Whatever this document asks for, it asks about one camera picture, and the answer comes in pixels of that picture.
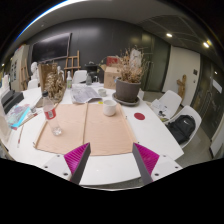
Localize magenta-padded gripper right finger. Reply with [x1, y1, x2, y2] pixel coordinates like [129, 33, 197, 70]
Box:
[132, 142, 184, 186]

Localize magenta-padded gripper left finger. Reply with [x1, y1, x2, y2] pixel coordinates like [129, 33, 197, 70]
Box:
[41, 142, 92, 186]

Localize clear red-labelled plastic bottle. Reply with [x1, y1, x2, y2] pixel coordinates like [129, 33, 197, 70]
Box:
[41, 90, 63, 137]

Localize flat round red coaster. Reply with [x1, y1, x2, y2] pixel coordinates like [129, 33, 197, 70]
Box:
[133, 112, 146, 121]

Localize black backpack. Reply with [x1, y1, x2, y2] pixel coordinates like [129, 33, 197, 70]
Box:
[166, 114, 197, 145]

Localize stack of papers and books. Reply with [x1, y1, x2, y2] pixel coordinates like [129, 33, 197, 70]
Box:
[150, 99, 171, 123]

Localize grey round plant saucer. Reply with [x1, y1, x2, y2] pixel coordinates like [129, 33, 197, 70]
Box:
[111, 92, 141, 108]

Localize white ceramic cup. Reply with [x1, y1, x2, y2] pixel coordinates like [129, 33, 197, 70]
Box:
[102, 98, 118, 117]

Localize white plastic chair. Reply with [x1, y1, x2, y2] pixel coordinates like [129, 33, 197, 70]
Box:
[150, 89, 183, 121]
[165, 105, 203, 149]
[27, 78, 39, 90]
[72, 69, 88, 85]

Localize grey printed newspaper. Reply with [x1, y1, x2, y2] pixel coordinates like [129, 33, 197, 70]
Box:
[69, 84, 104, 105]

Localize dried plant in grey pot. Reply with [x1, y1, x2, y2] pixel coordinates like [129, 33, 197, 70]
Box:
[114, 46, 149, 104]

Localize small white round jar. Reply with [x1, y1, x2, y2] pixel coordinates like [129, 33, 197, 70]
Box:
[97, 87, 108, 98]

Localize colourful picture book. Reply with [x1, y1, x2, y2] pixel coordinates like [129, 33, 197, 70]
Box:
[5, 103, 33, 130]

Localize golden relief sculpture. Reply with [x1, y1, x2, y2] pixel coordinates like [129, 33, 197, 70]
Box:
[37, 62, 67, 108]

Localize green-tinted spray bottle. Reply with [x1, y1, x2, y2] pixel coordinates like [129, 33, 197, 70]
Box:
[66, 70, 73, 90]

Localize wooden figure statue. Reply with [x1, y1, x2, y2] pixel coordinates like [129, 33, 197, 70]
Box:
[175, 74, 188, 101]

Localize brown cardboard box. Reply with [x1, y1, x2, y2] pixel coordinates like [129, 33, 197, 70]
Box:
[100, 63, 123, 90]

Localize stacked black boxes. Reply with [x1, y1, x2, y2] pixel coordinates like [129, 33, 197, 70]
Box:
[0, 89, 25, 114]

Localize wooden easel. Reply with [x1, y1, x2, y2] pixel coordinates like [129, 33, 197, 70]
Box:
[63, 49, 82, 78]

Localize white plaster bust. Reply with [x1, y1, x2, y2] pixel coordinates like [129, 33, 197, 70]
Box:
[29, 61, 40, 81]

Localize red box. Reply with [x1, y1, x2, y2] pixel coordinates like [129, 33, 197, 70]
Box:
[105, 55, 120, 67]

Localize white cabinet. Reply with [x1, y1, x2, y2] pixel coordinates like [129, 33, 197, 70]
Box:
[9, 44, 31, 93]

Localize long ceiling light strip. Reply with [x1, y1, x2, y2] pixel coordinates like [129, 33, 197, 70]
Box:
[14, 0, 88, 41]

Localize black wall board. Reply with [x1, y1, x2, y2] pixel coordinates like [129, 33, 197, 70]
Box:
[30, 32, 72, 64]

